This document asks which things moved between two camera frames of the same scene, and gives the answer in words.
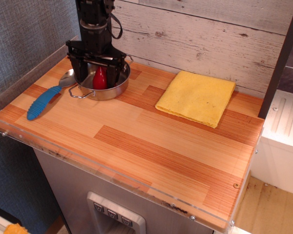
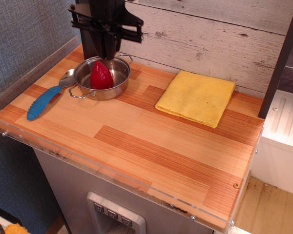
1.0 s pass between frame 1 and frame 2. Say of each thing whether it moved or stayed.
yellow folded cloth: stayed
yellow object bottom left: stayed
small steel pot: stayed
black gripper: moved
